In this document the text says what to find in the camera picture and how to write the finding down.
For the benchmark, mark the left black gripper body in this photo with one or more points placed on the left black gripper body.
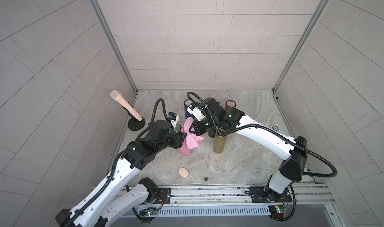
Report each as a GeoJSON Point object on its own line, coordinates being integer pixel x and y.
{"type": "Point", "coordinates": [175, 140]}

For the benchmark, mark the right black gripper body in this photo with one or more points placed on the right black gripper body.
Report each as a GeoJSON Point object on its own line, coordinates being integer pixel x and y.
{"type": "Point", "coordinates": [210, 121]}

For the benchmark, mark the gold thermos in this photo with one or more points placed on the gold thermos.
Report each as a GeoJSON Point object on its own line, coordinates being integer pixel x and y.
{"type": "Point", "coordinates": [219, 143]}

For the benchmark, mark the pink cloth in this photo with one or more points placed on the pink cloth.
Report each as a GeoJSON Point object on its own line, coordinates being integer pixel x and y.
{"type": "Point", "coordinates": [192, 140]}

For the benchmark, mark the pink thermos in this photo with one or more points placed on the pink thermos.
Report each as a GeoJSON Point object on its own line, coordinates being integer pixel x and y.
{"type": "Point", "coordinates": [184, 150]}

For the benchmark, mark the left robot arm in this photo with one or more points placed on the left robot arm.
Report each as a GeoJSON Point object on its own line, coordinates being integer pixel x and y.
{"type": "Point", "coordinates": [101, 208]}

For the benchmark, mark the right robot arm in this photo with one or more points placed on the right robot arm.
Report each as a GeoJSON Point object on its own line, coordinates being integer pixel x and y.
{"type": "Point", "coordinates": [287, 148]}

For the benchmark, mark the black thermos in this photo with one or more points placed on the black thermos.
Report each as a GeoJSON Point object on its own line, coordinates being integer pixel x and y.
{"type": "Point", "coordinates": [212, 133]}

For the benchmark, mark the red thermos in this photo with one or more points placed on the red thermos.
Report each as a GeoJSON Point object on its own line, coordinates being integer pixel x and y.
{"type": "Point", "coordinates": [230, 104]}

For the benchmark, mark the blue thermos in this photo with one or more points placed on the blue thermos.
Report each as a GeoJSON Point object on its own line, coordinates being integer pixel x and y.
{"type": "Point", "coordinates": [187, 104]}

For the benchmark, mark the beige microphone on black stand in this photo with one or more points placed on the beige microphone on black stand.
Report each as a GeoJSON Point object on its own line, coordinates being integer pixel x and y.
{"type": "Point", "coordinates": [136, 121]}

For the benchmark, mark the pink oval soap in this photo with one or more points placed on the pink oval soap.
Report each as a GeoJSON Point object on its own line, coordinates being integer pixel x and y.
{"type": "Point", "coordinates": [183, 172]}

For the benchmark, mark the left circuit board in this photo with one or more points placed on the left circuit board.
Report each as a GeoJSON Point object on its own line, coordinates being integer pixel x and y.
{"type": "Point", "coordinates": [149, 212]}

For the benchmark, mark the circuit board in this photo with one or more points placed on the circuit board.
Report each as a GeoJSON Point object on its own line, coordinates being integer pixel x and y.
{"type": "Point", "coordinates": [277, 212]}
{"type": "Point", "coordinates": [149, 212]}

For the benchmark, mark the right circuit board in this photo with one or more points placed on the right circuit board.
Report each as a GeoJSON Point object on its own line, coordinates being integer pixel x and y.
{"type": "Point", "coordinates": [277, 212]}

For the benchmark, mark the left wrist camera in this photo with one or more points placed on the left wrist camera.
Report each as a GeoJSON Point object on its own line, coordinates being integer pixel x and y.
{"type": "Point", "coordinates": [173, 118]}

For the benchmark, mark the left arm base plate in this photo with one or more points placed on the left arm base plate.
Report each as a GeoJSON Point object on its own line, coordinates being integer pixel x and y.
{"type": "Point", "coordinates": [159, 195]}

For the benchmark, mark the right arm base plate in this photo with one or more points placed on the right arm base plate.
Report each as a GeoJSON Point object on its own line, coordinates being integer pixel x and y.
{"type": "Point", "coordinates": [268, 194]}

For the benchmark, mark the aluminium mounting rail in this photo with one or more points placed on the aluminium mounting rail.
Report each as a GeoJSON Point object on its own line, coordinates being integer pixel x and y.
{"type": "Point", "coordinates": [242, 195]}

